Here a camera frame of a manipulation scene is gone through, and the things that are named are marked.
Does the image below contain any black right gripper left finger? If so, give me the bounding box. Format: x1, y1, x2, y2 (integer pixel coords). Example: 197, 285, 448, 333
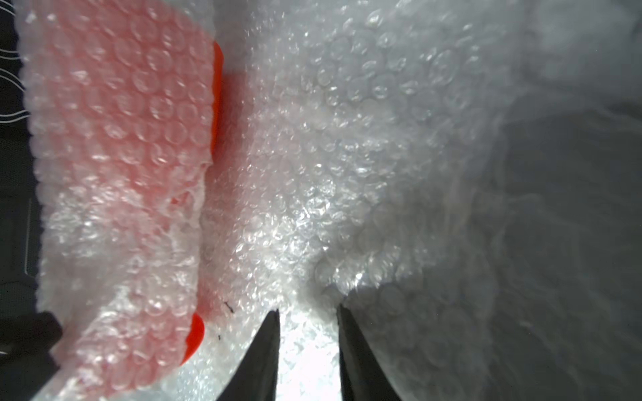
217, 310, 281, 401

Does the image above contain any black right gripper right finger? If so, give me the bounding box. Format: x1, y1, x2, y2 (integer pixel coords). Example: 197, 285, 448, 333
337, 305, 401, 401

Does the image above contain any red plastic wine glass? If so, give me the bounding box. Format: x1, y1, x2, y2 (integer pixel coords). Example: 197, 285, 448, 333
181, 42, 224, 365

